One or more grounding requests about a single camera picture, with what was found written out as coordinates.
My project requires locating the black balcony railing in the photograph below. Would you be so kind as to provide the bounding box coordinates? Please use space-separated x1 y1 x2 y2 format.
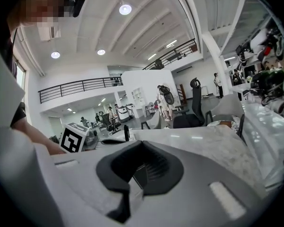
37 76 124 104
142 38 197 70

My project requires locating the white metal shelf rack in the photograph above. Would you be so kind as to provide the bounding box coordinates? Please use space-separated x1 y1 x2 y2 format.
223 8 284 137

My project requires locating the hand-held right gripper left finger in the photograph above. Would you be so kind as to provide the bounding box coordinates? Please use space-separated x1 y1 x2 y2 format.
34 140 144 227

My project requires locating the grey shell chair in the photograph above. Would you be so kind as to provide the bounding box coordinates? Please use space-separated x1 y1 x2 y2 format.
205 94 246 137
141 113 161 130

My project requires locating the black office chair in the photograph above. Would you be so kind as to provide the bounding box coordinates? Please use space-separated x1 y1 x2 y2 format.
101 112 121 133
173 78 205 129

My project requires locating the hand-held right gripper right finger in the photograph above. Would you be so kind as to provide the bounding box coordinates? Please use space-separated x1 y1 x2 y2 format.
132 140 268 227

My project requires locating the black head camera mount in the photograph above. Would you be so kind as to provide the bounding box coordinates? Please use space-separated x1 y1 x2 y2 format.
61 0 86 18

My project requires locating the white robot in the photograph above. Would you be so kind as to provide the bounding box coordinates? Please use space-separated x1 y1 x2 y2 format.
115 104 134 122

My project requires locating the heap of robot parts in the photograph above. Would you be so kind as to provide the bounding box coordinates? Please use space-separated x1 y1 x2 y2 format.
235 27 284 115

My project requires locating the person's black clothing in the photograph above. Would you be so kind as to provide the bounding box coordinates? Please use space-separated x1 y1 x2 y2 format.
0 20 27 127

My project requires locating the person's left forearm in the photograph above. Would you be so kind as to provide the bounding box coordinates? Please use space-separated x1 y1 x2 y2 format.
10 121 67 156

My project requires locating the white shelf cabinet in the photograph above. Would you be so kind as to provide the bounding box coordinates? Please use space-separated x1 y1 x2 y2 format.
132 87 145 118

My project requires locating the person's head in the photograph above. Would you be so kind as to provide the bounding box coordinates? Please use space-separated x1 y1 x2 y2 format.
7 0 73 33

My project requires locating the black oval device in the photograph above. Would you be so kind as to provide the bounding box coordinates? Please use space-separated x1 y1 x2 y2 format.
164 91 175 105

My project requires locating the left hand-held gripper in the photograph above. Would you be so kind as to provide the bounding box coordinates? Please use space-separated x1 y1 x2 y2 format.
59 122 136 154

